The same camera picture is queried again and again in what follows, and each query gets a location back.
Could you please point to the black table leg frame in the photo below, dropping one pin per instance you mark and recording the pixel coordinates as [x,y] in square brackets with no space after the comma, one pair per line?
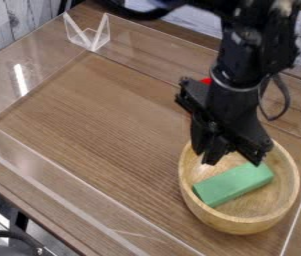
[24,242]

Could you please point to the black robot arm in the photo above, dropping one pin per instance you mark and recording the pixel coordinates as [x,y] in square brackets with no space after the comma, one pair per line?
[258,48]

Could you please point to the light wooden bowl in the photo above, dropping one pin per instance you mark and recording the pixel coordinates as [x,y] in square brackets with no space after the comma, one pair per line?
[255,211]

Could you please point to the clear acrylic tray enclosure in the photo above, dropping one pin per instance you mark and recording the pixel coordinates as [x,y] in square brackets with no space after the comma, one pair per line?
[91,136]

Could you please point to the green rectangular block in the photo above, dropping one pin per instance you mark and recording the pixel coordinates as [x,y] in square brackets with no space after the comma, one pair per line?
[232,183]

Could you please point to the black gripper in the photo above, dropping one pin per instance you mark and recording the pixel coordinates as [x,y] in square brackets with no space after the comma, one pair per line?
[224,124]

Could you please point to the red plush strawberry toy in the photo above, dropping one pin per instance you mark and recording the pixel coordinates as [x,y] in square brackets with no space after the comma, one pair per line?
[206,81]

